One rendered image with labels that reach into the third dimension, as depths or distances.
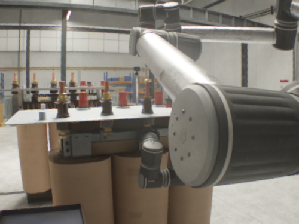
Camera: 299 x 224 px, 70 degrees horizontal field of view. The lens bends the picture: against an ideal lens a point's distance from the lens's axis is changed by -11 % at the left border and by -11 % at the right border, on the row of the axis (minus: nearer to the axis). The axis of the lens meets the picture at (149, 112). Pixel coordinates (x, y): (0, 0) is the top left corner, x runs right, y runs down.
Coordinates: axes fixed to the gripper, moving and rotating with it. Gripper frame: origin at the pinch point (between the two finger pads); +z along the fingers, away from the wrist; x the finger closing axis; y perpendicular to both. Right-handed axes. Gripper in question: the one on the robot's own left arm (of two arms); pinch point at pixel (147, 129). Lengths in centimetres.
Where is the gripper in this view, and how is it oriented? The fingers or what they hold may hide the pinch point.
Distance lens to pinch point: 158.4
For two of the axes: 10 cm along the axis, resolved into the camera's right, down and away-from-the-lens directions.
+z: -0.8, -3.1, 9.5
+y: 0.2, -9.5, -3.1
